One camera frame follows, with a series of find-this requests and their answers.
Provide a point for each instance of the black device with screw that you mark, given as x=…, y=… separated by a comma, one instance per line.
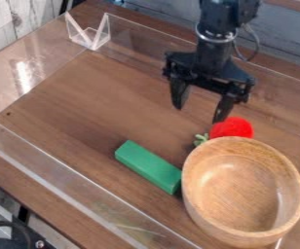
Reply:
x=23, y=238

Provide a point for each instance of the clear acrylic corner bracket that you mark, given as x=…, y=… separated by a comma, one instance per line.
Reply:
x=90, y=37

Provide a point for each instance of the clear acrylic front wall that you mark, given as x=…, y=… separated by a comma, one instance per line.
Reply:
x=93, y=217

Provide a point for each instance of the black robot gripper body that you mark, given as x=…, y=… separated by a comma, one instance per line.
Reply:
x=209, y=69

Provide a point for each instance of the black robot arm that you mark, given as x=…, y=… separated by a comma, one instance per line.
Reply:
x=222, y=17

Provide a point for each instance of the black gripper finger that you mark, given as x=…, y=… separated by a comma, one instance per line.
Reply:
x=224, y=108
x=180, y=89

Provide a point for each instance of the red knitted strawberry toy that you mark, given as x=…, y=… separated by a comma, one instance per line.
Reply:
x=233, y=126

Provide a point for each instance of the clear acrylic back wall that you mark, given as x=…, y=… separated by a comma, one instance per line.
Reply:
x=140, y=46

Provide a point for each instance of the clear acrylic wall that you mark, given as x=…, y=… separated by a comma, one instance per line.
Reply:
x=93, y=217
x=140, y=46

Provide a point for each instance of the wooden bowl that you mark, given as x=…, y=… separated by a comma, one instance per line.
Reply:
x=241, y=191

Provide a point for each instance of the green rectangular block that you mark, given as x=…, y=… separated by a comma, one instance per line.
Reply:
x=150, y=166

